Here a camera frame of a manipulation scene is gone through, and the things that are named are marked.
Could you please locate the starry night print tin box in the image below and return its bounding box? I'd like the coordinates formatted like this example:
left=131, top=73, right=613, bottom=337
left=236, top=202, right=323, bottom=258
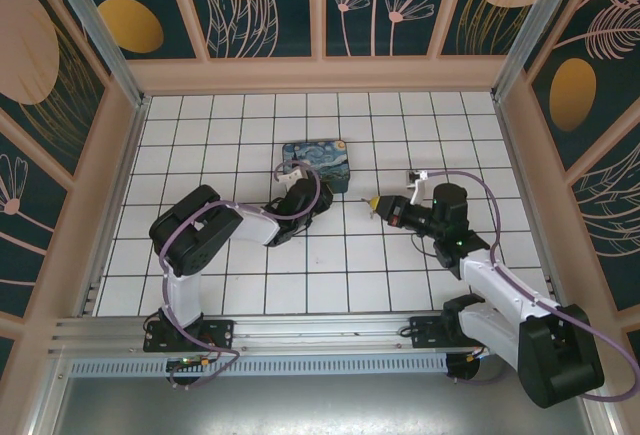
left=281, top=138, right=352, bottom=195

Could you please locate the pale disc gold stems panel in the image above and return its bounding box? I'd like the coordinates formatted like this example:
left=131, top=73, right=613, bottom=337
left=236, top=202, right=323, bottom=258
left=438, top=0, right=544, bottom=59

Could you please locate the orange oval pink leaves panel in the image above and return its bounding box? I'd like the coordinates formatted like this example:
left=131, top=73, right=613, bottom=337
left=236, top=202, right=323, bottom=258
left=524, top=0, right=640, bottom=169

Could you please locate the grey metal plate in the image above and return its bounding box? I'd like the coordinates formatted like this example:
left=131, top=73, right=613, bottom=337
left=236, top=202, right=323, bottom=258
left=47, top=373, right=609, bottom=435

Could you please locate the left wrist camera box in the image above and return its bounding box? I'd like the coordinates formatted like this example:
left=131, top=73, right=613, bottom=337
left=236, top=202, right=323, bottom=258
left=276, top=166, right=307, bottom=187

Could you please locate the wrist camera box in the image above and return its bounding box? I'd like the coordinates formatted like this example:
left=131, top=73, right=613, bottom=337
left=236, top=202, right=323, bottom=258
left=276, top=166, right=307, bottom=187
left=405, top=168, right=432, bottom=205

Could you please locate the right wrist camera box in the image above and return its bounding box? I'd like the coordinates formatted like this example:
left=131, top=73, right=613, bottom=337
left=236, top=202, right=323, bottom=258
left=405, top=168, right=432, bottom=205

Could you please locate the thin black gripper wire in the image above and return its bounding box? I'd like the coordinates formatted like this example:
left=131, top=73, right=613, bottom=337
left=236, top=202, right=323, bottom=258
left=410, top=232, right=444, bottom=259

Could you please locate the aluminium front rail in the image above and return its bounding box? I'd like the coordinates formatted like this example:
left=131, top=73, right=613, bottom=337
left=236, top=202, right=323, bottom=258
left=48, top=315, right=501, bottom=356

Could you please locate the pink leaf outlines wall panel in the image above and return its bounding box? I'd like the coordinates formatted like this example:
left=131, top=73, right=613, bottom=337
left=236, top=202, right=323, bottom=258
left=569, top=139, right=640, bottom=309

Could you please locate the perforated grey cable tray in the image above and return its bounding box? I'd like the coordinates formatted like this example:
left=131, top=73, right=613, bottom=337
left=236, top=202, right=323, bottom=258
left=67, top=353, right=450, bottom=377

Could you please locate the pink flowers wall panel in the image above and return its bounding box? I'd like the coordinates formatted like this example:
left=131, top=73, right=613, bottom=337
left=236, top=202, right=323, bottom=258
left=324, top=0, right=464, bottom=59

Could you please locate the aluminium side rail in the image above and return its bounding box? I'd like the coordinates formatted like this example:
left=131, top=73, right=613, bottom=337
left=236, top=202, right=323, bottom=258
left=74, top=97, right=151, bottom=319

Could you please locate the large orange disc wall panel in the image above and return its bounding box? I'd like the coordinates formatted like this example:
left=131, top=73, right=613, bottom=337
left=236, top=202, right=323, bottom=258
left=177, top=0, right=322, bottom=60

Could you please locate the aluminium corner post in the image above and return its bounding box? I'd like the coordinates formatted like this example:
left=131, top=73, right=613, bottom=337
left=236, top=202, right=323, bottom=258
left=41, top=0, right=153, bottom=112
left=491, top=0, right=569, bottom=102

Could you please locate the small circuit board with wires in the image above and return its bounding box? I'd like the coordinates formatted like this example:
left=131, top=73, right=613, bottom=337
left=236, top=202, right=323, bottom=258
left=168, top=354, right=212, bottom=372

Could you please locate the small orange oval wall panel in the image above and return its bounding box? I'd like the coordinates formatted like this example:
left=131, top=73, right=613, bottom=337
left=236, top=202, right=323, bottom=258
left=64, top=0, right=207, bottom=61

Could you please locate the single pink flower wall panel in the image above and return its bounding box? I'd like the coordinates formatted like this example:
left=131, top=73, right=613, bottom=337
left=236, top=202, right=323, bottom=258
left=0, top=129, right=71, bottom=306

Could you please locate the large pale disc wall panel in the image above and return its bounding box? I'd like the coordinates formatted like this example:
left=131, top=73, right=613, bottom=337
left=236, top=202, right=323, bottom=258
left=0, top=0, right=109, bottom=181

